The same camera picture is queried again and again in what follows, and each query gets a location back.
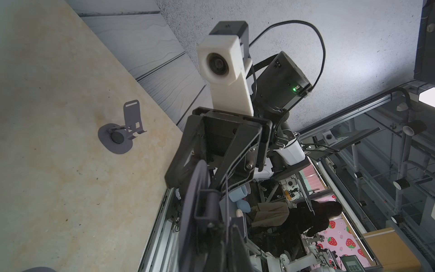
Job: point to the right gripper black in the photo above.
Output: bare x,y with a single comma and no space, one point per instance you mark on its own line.
231,140

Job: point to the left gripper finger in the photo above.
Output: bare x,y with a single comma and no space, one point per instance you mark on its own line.
237,255

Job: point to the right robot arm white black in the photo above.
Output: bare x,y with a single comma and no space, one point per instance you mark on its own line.
279,88

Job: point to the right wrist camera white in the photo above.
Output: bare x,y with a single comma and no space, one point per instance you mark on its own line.
224,61

